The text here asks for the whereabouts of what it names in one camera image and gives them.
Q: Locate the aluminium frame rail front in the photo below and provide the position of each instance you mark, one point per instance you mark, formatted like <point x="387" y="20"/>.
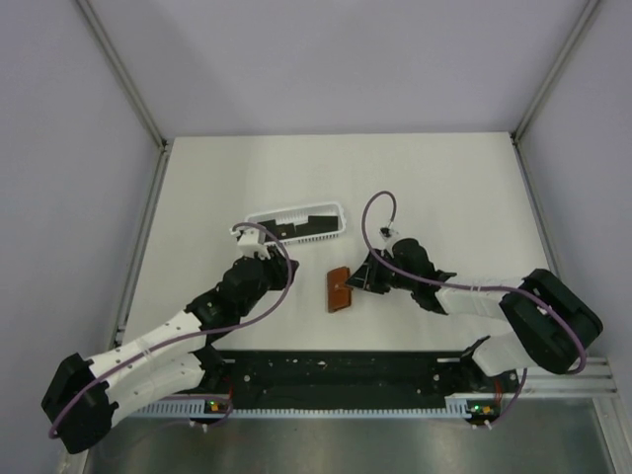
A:
<point x="595" y="381"/>

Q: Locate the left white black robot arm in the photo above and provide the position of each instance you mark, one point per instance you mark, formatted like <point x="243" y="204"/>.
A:
<point x="87" y="397"/>

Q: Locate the left aluminium frame post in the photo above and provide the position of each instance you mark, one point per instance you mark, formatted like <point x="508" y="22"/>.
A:
<point x="102" y="39"/>

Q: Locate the white plastic slotted basket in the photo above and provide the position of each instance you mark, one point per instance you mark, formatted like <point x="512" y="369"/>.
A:
<point x="304" y="223"/>

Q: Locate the brown leather card holder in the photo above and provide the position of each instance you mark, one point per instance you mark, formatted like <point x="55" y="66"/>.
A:
<point x="339" y="295"/>

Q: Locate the black credit card in basket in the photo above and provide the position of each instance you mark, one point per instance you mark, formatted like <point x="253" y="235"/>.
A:
<point x="321" y="224"/>

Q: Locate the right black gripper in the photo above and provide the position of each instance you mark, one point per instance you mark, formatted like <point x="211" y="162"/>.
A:
<point x="367" y="276"/>

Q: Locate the right aluminium frame post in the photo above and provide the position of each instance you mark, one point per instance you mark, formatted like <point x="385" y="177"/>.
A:
<point x="562" y="58"/>

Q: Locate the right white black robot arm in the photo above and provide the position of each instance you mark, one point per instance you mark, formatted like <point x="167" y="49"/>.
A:
<point x="551" y="327"/>

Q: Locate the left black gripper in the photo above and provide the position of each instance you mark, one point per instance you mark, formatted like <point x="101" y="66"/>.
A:
<point x="278" y="266"/>

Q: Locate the aluminium frame post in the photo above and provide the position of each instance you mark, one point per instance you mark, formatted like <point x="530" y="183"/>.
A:
<point x="102" y="39"/>
<point x="562" y="58"/>

